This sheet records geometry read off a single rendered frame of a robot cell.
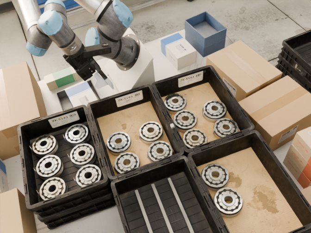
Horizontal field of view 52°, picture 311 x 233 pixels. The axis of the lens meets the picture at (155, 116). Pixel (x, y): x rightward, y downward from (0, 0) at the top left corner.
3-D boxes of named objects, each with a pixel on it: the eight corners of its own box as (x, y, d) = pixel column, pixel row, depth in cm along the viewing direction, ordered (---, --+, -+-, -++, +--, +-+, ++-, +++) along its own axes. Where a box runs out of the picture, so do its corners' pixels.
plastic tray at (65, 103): (58, 99, 174) (55, 92, 170) (93, 85, 179) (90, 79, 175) (72, 135, 159) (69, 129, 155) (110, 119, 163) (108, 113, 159)
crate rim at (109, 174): (87, 107, 142) (85, 103, 140) (151, 86, 147) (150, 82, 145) (110, 184, 118) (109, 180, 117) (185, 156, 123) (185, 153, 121)
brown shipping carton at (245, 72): (204, 78, 175) (206, 56, 163) (236, 62, 181) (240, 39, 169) (241, 114, 159) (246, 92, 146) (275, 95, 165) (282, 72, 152)
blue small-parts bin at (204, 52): (184, 39, 197) (184, 29, 191) (205, 30, 201) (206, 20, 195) (203, 57, 186) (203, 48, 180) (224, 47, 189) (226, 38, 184)
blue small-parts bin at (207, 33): (184, 30, 191) (184, 20, 186) (205, 21, 195) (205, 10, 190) (204, 48, 180) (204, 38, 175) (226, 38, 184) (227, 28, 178)
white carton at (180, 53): (160, 51, 192) (159, 39, 185) (177, 43, 195) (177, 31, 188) (177, 70, 181) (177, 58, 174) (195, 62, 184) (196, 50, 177)
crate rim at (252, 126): (151, 86, 147) (150, 82, 145) (210, 67, 151) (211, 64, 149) (185, 156, 123) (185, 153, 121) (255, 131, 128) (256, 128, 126)
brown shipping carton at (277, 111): (264, 156, 144) (272, 137, 131) (233, 123, 156) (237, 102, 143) (313, 126, 152) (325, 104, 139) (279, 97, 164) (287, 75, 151)
